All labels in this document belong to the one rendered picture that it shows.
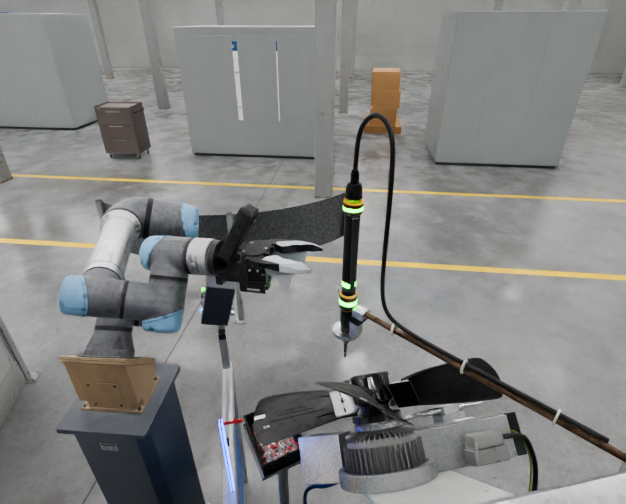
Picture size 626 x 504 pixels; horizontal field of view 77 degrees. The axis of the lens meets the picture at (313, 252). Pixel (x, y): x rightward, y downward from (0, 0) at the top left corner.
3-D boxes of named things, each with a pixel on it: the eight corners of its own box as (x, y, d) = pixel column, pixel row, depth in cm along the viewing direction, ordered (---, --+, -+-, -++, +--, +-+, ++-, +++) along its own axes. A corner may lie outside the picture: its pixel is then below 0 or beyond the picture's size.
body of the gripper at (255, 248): (280, 276, 82) (227, 271, 85) (277, 237, 78) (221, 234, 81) (268, 295, 75) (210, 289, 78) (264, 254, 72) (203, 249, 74)
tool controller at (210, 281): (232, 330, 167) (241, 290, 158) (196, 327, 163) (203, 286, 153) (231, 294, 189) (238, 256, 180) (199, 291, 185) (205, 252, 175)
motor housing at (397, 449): (412, 464, 123) (402, 419, 128) (444, 479, 102) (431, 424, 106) (340, 479, 120) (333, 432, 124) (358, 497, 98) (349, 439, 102)
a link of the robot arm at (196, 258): (202, 232, 82) (181, 247, 75) (222, 233, 81) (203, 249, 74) (207, 264, 85) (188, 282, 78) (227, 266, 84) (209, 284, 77)
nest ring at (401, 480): (416, 462, 126) (413, 449, 127) (455, 479, 100) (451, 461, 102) (333, 479, 121) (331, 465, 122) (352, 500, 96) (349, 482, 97)
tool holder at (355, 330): (371, 335, 101) (374, 305, 96) (354, 350, 97) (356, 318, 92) (344, 319, 106) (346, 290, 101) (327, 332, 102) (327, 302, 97)
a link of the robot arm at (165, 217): (137, 305, 146) (150, 188, 111) (180, 309, 151) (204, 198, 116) (132, 333, 138) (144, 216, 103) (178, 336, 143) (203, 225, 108)
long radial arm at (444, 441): (423, 475, 109) (414, 429, 113) (413, 470, 116) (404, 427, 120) (518, 456, 114) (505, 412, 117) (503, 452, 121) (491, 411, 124)
